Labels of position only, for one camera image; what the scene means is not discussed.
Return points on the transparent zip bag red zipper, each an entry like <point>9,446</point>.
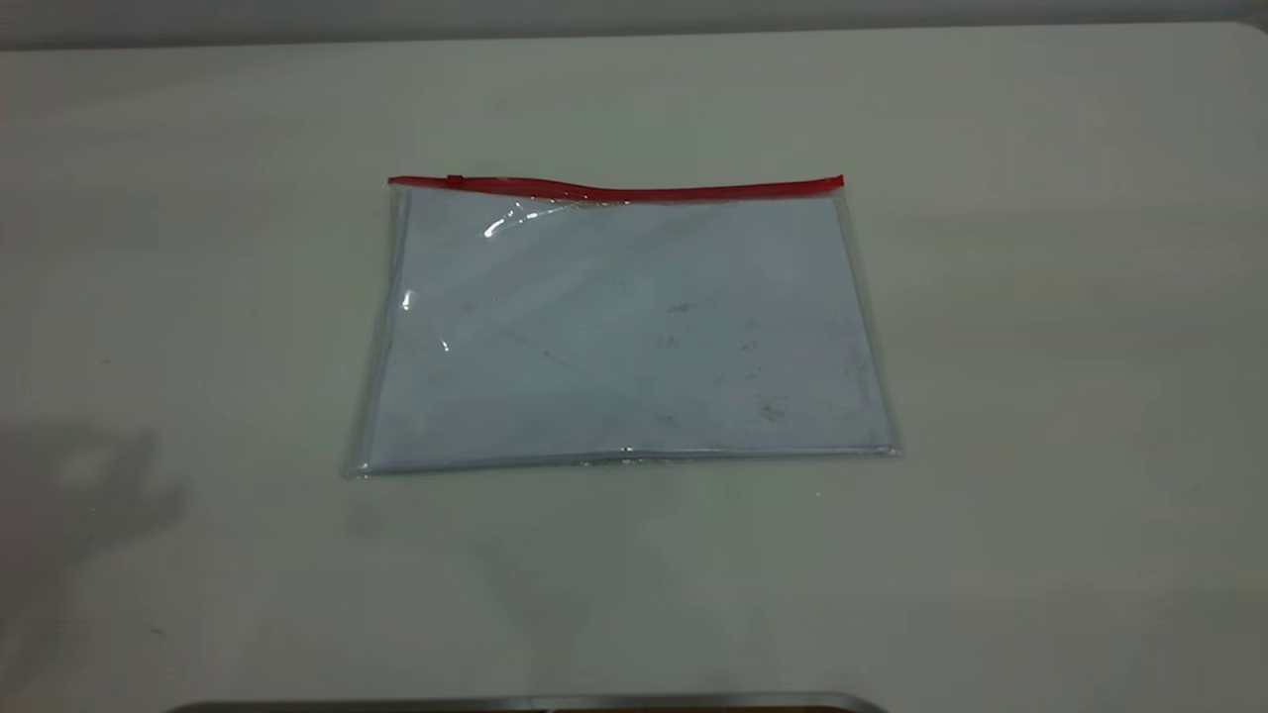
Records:
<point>624,327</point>

